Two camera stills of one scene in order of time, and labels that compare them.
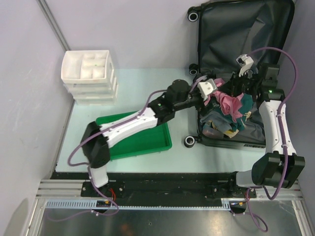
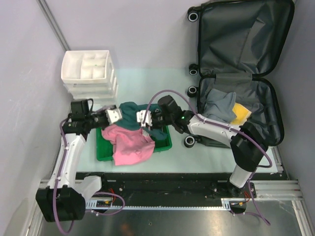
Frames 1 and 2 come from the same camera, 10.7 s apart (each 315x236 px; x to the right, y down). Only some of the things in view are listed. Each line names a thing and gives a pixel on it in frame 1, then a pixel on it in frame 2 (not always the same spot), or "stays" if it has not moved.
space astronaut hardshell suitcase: x=261 y=29 stays
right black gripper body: x=242 y=84 → x=160 y=120
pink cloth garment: x=229 y=105 → x=130 y=146
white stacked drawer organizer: x=89 y=76 stays
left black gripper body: x=201 y=106 → x=98 y=120
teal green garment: x=247 y=105 → x=129 y=110
